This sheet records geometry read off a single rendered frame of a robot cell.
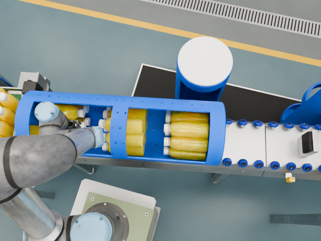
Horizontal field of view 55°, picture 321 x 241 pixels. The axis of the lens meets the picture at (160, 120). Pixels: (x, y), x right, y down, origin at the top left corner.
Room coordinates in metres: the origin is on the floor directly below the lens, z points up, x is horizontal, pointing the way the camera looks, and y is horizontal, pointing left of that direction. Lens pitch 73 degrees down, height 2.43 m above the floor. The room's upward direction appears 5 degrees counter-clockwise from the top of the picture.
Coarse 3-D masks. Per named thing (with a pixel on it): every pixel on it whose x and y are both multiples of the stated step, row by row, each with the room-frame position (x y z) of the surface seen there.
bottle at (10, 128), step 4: (0, 124) 0.48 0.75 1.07; (4, 124) 0.48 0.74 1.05; (8, 124) 0.49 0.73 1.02; (0, 128) 0.46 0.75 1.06; (4, 128) 0.46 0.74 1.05; (8, 128) 0.47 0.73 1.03; (12, 128) 0.48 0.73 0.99; (0, 132) 0.44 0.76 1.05; (4, 132) 0.45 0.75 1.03; (8, 132) 0.45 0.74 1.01; (12, 132) 0.46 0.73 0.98; (4, 136) 0.44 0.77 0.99; (8, 136) 0.44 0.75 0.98
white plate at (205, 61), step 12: (204, 36) 0.87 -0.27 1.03; (192, 48) 0.80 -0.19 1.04; (204, 48) 0.80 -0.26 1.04; (216, 48) 0.79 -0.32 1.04; (180, 60) 0.74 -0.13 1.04; (192, 60) 0.74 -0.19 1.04; (204, 60) 0.73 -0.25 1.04; (216, 60) 0.72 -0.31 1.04; (228, 60) 0.72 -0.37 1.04; (192, 72) 0.67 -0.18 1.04; (204, 72) 0.66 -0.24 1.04; (216, 72) 0.66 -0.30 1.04; (228, 72) 0.65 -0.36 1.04; (204, 84) 0.60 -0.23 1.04
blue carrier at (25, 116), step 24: (24, 96) 0.54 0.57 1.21; (48, 96) 0.54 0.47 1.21; (72, 96) 0.53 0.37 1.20; (96, 96) 0.52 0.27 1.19; (120, 96) 0.52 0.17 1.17; (24, 120) 0.43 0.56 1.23; (96, 120) 0.48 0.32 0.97; (120, 120) 0.39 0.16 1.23; (216, 120) 0.35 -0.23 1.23; (120, 144) 0.30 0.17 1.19; (216, 144) 0.26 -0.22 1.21
